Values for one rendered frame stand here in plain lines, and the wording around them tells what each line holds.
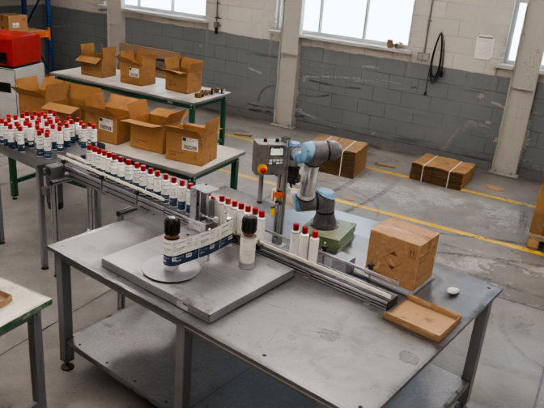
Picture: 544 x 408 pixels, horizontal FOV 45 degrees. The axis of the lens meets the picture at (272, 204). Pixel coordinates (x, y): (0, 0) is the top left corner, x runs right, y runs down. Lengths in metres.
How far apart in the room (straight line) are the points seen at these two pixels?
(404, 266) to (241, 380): 1.12
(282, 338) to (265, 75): 7.10
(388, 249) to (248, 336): 0.96
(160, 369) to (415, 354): 1.50
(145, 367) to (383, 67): 6.17
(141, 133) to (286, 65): 4.27
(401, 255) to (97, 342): 1.87
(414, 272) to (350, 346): 0.66
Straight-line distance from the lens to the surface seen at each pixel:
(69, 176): 5.01
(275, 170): 3.71
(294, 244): 3.63
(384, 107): 9.13
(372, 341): 3.14
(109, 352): 4.02
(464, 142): 8.92
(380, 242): 3.57
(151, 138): 5.64
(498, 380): 4.62
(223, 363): 3.92
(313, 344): 3.05
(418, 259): 3.50
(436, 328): 3.34
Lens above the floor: 2.52
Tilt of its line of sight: 22 degrees down
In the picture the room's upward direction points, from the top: 5 degrees clockwise
